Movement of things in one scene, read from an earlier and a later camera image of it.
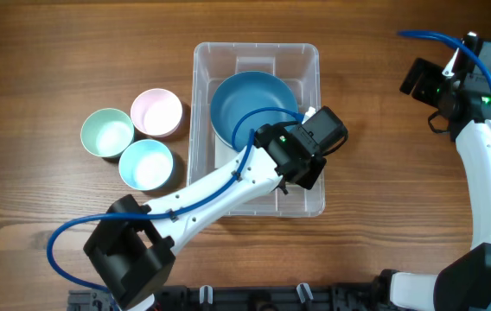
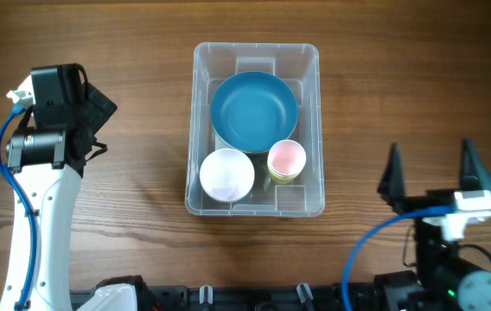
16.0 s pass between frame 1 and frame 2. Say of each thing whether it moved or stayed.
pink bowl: moved
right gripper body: moved
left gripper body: moved
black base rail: stayed
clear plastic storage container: stayed
